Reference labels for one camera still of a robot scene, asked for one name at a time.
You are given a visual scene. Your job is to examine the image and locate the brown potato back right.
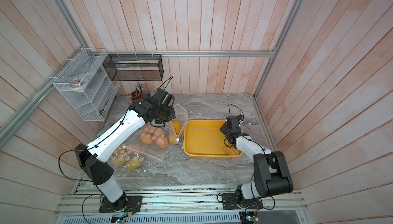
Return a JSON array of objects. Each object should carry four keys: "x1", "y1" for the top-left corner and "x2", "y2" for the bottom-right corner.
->
[{"x1": 223, "y1": 146, "x2": 242, "y2": 156}]

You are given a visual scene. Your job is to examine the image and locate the black mesh wall basket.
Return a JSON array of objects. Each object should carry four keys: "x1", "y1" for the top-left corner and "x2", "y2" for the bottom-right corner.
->
[{"x1": 103, "y1": 54, "x2": 164, "y2": 81}]

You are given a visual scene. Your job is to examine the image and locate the clear zipper bag pink dots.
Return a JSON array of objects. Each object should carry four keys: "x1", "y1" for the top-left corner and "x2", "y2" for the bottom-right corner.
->
[{"x1": 168, "y1": 104, "x2": 189, "y2": 144}]

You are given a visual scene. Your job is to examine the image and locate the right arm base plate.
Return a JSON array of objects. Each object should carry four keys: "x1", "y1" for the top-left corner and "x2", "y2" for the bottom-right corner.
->
[{"x1": 217, "y1": 190, "x2": 263, "y2": 210}]

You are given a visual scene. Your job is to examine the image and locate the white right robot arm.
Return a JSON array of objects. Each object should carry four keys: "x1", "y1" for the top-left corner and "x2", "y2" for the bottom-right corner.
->
[{"x1": 220, "y1": 114, "x2": 293, "y2": 202}]

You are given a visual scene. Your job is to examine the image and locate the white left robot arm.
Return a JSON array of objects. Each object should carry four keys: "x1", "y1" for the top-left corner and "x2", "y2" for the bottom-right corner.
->
[{"x1": 74, "y1": 88, "x2": 176, "y2": 204}]

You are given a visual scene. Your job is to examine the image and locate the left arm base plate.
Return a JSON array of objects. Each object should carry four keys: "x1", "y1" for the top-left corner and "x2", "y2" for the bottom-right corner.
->
[{"x1": 99, "y1": 193, "x2": 143, "y2": 214}]

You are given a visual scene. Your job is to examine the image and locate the clear zipper bag pink zip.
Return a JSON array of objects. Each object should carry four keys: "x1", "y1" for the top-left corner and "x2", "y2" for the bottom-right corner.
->
[{"x1": 107, "y1": 144, "x2": 147, "y2": 180}]

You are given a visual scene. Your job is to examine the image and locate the yellow plastic tray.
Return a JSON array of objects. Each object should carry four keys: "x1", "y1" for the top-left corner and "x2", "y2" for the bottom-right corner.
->
[{"x1": 183, "y1": 120, "x2": 243, "y2": 158}]

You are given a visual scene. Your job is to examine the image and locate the tape roll on shelf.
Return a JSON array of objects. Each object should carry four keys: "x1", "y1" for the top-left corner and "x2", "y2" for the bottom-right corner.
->
[{"x1": 67, "y1": 77, "x2": 89, "y2": 91}]

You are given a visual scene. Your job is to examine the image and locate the white wire shelf rack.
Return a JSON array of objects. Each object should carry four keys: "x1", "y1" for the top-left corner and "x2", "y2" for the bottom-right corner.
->
[{"x1": 53, "y1": 48, "x2": 119, "y2": 122}]

